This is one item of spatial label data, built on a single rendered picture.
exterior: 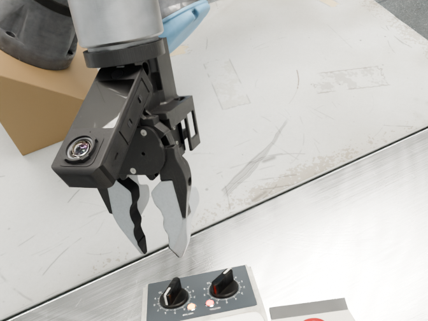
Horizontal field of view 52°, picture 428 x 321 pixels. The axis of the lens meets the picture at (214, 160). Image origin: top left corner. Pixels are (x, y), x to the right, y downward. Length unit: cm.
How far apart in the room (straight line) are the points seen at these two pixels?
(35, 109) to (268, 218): 37
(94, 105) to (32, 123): 35
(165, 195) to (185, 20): 29
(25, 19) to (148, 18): 35
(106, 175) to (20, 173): 41
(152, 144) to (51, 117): 34
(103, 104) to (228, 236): 29
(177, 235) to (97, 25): 20
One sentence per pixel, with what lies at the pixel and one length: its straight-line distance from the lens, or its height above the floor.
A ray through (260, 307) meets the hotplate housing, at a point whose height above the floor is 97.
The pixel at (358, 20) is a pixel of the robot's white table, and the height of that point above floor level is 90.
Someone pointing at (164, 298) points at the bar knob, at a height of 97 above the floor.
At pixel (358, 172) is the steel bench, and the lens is 66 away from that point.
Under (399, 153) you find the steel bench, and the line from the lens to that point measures 70.
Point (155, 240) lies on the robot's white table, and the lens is 60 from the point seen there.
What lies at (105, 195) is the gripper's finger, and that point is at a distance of 45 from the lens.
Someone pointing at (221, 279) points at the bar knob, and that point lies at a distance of 49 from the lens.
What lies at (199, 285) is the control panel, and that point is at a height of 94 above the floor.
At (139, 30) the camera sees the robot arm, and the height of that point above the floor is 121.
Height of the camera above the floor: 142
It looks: 52 degrees down
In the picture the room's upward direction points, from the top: 7 degrees counter-clockwise
